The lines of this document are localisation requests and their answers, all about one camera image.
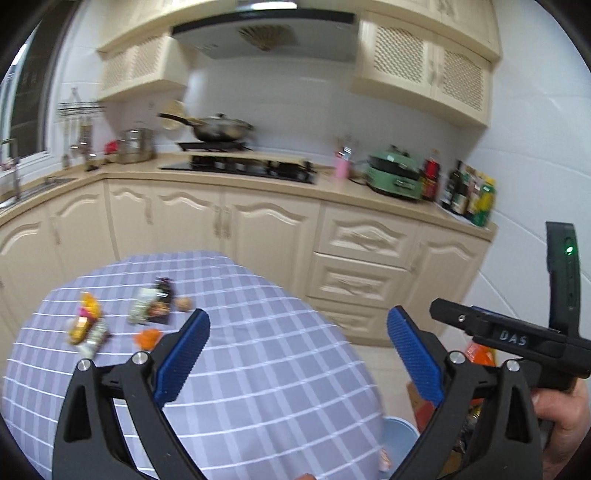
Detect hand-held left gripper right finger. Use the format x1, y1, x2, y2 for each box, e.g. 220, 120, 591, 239
387, 305, 543, 480

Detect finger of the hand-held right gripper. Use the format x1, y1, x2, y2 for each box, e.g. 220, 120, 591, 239
429, 299, 491, 341
471, 306, 557, 330

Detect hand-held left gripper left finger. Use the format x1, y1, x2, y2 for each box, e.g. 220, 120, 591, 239
52, 308, 212, 480

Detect light blue bin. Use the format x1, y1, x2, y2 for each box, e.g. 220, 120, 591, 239
381, 416, 421, 480

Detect person's right hand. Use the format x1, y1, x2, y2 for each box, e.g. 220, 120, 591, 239
532, 381, 591, 480

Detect brown cardboard box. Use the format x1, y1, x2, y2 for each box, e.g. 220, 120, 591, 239
406, 381, 445, 431

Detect dark snack wrapper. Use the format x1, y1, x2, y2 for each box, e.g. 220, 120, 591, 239
152, 277, 179, 325

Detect black printed wrapper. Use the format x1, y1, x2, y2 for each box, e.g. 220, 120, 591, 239
127, 286, 160, 325

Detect blue checked tablecloth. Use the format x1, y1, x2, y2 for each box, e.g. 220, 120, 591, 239
2, 250, 386, 480

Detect yellow snack wrapper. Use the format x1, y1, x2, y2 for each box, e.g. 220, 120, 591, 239
65, 292, 103, 345

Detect row of condiment bottles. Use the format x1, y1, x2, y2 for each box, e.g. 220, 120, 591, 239
421, 148, 499, 227

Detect green electric cooker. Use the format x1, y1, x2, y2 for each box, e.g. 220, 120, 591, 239
366, 145, 425, 199

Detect cream lower kitchen cabinets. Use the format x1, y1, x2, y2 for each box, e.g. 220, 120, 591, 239
0, 159, 500, 352

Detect cream kitchen cabinets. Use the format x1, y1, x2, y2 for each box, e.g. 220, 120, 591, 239
0, 159, 500, 352
97, 0, 504, 62

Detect pink utensil holder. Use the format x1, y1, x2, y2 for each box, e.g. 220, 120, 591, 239
335, 136, 356, 181

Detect black gas stove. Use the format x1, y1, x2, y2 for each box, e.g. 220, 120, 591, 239
159, 154, 319, 186

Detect black portable burner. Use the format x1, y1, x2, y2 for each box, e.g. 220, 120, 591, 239
178, 140, 255, 153

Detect steel stock pot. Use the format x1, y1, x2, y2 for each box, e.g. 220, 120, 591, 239
117, 122, 156, 165

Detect steel double sink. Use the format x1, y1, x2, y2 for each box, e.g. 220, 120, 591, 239
0, 178, 77, 212

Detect hanging steel skimmer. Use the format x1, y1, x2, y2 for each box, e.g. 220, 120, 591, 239
82, 117, 100, 171

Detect large cream lattice cabinet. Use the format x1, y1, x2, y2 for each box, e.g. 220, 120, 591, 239
351, 11, 493, 128

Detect small cream lattice cabinet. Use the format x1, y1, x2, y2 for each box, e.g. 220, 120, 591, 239
97, 32, 195, 103

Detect cream upper kitchen cabinets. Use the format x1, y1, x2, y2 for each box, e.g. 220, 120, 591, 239
97, 0, 504, 62

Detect kitchen window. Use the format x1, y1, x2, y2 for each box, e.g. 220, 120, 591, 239
0, 37, 59, 160

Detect range hood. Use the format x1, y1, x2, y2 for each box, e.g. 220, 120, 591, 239
171, 0, 358, 61

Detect steel wok with black handle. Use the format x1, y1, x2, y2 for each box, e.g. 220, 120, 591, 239
158, 112, 255, 143

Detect round cream wall trivet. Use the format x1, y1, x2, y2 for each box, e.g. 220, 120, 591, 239
161, 99, 186, 130

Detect wall utensil rack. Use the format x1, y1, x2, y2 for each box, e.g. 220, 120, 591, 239
58, 88, 107, 117

